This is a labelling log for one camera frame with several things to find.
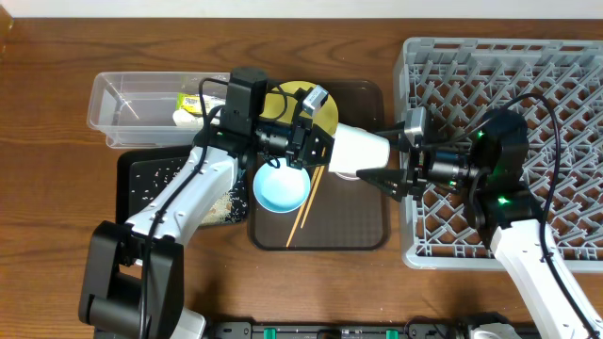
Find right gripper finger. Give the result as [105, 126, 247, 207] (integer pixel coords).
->
[356, 169, 408, 202]
[375, 121, 406, 146]

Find white green cup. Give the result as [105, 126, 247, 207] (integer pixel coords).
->
[328, 123, 390, 175]

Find yellow round plate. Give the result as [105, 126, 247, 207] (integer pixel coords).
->
[260, 81, 338, 137]

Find light blue bowl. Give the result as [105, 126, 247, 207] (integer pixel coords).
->
[253, 157, 311, 214]

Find green yellow snack wrapper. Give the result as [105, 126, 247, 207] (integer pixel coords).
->
[176, 93, 225, 115]

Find white tissue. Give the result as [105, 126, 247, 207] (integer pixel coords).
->
[172, 109, 220, 127]

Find rice and nuts food waste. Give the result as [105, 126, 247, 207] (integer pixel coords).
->
[116, 157, 249, 226]

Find pink white bowl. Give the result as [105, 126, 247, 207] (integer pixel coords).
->
[328, 168, 367, 181]

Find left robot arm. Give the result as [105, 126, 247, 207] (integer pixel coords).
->
[78, 67, 334, 338]

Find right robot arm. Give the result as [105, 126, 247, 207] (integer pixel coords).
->
[356, 108, 602, 338]

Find grey plastic dishwasher rack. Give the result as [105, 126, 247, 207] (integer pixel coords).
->
[393, 37, 602, 273]

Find black rectangular waste tray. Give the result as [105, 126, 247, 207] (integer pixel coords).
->
[115, 146, 250, 227]

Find clear plastic waste bin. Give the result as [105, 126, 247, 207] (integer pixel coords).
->
[88, 72, 230, 149]

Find dark brown serving tray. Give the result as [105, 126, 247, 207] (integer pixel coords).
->
[248, 79, 390, 251]

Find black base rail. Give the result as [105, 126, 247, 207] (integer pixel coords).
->
[202, 321, 541, 339]

